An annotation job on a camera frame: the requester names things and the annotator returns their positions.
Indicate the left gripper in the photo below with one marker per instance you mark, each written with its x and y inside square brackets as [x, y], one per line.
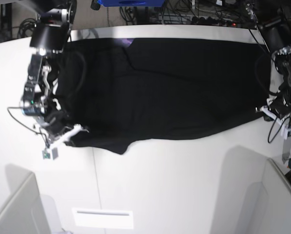
[278, 109]

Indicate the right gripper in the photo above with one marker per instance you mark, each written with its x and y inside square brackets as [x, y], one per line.
[55, 125]

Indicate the black T-shirt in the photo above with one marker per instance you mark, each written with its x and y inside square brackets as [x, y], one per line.
[175, 89]

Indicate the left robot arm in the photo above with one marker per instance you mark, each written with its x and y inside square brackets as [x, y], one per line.
[274, 28]

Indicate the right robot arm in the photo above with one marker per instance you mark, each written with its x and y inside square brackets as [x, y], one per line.
[51, 33]

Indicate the white right partition panel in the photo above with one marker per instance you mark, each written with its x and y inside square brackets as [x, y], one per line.
[274, 204]

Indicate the white partition panel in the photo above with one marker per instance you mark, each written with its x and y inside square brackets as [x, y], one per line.
[274, 204]
[23, 212]

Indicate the white left partition panel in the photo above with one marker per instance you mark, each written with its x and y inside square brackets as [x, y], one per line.
[23, 212]

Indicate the blue box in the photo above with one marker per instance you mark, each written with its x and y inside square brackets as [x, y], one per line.
[137, 3]

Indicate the black power strip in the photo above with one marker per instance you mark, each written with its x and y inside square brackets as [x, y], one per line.
[209, 21]

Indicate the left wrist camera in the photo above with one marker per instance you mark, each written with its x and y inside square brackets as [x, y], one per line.
[287, 132]

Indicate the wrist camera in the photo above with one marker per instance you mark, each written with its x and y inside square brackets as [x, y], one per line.
[287, 132]
[50, 153]

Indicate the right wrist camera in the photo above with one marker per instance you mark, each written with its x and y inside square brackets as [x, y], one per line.
[50, 153]

